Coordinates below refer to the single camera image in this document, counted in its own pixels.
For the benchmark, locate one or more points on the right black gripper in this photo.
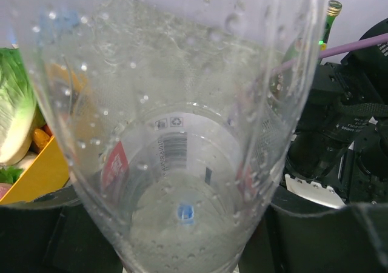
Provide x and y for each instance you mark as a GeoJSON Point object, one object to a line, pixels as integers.
{"type": "Point", "coordinates": [341, 138]}

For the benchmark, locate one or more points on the clear bottle with red label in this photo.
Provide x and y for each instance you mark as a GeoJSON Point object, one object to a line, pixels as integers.
{"type": "Point", "coordinates": [178, 139]}

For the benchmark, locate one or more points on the blue tissue pack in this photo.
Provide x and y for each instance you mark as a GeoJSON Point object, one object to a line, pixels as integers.
{"type": "Point", "coordinates": [68, 20]}

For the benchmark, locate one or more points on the yellow plastic bin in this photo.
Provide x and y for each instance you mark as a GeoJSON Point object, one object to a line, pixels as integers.
{"type": "Point", "coordinates": [46, 171]}

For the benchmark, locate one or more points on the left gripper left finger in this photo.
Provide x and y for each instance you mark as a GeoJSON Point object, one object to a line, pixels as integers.
{"type": "Point", "coordinates": [63, 239]}

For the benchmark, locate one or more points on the green toy lettuce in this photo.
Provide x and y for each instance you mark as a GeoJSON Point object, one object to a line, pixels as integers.
{"type": "Point", "coordinates": [18, 108]}

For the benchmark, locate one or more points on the green glass bottle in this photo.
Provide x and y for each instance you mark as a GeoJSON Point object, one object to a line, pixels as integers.
{"type": "Point", "coordinates": [333, 10]}

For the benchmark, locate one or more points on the orange toy fruit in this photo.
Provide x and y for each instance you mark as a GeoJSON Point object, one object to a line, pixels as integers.
{"type": "Point", "coordinates": [41, 137]}

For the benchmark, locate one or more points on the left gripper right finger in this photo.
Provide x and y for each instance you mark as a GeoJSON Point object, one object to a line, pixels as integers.
{"type": "Point", "coordinates": [297, 235]}

